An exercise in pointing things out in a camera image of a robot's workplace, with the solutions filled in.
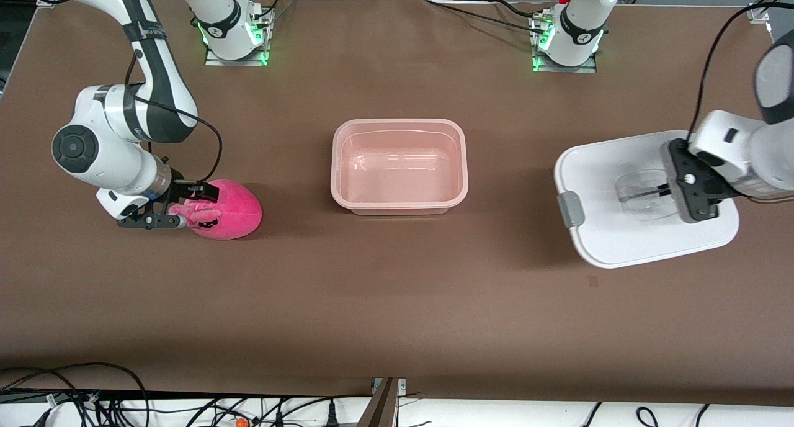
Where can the pink plush toy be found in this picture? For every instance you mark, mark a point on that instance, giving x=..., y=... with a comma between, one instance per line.
x=239, y=213

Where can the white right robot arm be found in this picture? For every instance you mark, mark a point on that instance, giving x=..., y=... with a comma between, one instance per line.
x=111, y=148

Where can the aluminium profile beam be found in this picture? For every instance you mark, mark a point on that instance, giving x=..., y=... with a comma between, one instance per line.
x=384, y=408

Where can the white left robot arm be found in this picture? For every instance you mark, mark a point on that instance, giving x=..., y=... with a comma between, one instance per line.
x=763, y=154

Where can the brown table mat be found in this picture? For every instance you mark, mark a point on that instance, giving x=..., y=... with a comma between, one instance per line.
x=397, y=303

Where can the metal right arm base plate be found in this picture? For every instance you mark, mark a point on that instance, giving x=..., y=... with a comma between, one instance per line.
x=214, y=59

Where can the aluminium corner bracket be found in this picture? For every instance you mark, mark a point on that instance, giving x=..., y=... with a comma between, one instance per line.
x=758, y=12

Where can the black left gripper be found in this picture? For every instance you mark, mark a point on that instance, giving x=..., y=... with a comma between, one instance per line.
x=645, y=192

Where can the white box lid grey clips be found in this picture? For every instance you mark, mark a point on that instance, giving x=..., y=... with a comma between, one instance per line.
x=608, y=241

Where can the black power plug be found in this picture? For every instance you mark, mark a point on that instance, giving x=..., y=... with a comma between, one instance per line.
x=332, y=418

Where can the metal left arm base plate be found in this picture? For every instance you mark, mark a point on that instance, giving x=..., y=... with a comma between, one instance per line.
x=589, y=68

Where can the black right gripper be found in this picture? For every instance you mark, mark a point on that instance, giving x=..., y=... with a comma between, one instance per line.
x=181, y=190

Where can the pink plastic box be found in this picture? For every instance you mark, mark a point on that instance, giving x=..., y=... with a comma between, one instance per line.
x=397, y=172

